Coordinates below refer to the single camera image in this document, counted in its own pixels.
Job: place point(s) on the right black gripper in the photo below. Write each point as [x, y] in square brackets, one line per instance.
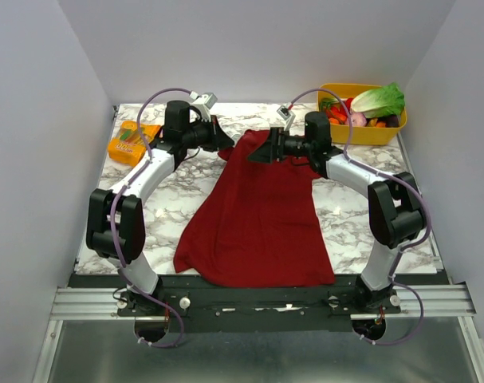
[276, 144]

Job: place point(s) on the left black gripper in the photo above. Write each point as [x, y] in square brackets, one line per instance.
[218, 138]

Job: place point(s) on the red t-shirt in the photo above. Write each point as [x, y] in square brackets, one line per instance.
[258, 227]

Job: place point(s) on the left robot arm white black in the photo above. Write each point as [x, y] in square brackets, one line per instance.
[115, 226]

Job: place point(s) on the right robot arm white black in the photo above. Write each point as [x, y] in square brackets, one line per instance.
[395, 213]

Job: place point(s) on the toy red pepper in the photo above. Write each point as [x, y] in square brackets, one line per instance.
[334, 108]

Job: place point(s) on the orange snack packet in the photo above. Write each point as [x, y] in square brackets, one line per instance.
[127, 147]

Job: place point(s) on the toy pink onion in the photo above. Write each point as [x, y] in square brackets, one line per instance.
[357, 119]

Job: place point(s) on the yellow plastic bin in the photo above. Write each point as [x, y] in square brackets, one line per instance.
[378, 131]

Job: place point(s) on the toy lettuce head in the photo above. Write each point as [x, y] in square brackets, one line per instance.
[383, 101]

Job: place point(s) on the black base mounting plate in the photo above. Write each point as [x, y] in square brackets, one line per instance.
[190, 305]

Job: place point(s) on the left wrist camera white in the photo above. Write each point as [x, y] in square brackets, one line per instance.
[203, 103]

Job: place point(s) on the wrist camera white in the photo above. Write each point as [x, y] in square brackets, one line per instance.
[286, 113]
[203, 103]

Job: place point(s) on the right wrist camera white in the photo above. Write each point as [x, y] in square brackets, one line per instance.
[286, 113]

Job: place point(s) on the aluminium rail frame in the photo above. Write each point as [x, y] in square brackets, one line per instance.
[99, 332]

